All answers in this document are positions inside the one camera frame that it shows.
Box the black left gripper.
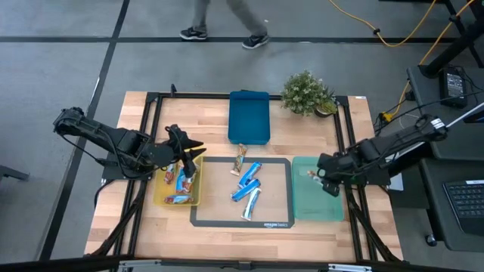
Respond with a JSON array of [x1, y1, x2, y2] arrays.
[[161, 123, 208, 180]]

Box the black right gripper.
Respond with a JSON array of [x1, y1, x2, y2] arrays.
[[315, 152, 353, 199]]

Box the white and orange granola bar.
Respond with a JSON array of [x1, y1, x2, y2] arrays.
[[306, 169, 323, 186]]

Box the blue wrapper granola bar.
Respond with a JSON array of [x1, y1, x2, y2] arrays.
[[230, 178, 262, 202], [175, 168, 187, 194], [237, 161, 263, 189]]

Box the brown wrapper granola bar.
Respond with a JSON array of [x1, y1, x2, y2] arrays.
[[230, 143, 249, 177]]

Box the white and blue granola bar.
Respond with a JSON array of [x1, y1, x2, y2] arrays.
[[241, 187, 262, 221]]

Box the green plastic tray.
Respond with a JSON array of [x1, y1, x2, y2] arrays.
[[290, 156, 346, 223]]

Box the yellow plastic tray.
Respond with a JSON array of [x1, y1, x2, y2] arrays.
[[153, 154, 204, 207]]

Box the black-bordered silicone baking mat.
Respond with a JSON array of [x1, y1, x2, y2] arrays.
[[189, 154, 296, 229]]

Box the blue plastic tray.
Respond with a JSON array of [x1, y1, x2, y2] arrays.
[[227, 89, 271, 146]]

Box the potted green plant black pot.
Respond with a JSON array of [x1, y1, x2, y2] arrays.
[[281, 70, 336, 116], [313, 98, 339, 119]]

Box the white paper sheet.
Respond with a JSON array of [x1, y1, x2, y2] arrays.
[[389, 173, 405, 192]]

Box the person's black shoe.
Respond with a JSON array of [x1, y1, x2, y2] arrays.
[[241, 33, 271, 50], [178, 26, 209, 42]]

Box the black side desk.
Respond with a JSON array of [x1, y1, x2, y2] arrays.
[[407, 66, 484, 252]]

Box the person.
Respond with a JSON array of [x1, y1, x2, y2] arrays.
[[178, 0, 271, 51]]

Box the black laptop keyboard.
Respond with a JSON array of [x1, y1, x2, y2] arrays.
[[442, 179, 484, 237]]

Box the black power adapter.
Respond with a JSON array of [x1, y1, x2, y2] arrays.
[[439, 66, 468, 109]]

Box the black flat device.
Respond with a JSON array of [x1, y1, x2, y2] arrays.
[[464, 107, 484, 125]]

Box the black crossbar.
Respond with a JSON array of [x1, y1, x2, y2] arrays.
[[0, 255, 484, 272]]

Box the black stand foot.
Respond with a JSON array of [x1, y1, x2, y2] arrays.
[[0, 165, 29, 182]]

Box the black stand legs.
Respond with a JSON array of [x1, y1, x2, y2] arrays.
[[417, 0, 484, 79]]

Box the black aluminium extrusion frame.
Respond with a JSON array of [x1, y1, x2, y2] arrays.
[[85, 83, 404, 265]]

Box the yellow extension cable with plug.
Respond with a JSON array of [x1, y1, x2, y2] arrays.
[[380, 0, 476, 122]]

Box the silver metal bracket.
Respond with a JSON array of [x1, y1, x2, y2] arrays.
[[117, 259, 162, 272], [327, 263, 374, 272]]

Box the black power cable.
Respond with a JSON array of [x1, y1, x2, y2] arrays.
[[59, 131, 111, 209]]

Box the yellow cable with black clip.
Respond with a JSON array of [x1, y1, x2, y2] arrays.
[[327, 0, 439, 48]]

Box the white slanted cable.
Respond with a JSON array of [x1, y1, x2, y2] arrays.
[[445, 101, 484, 128]]

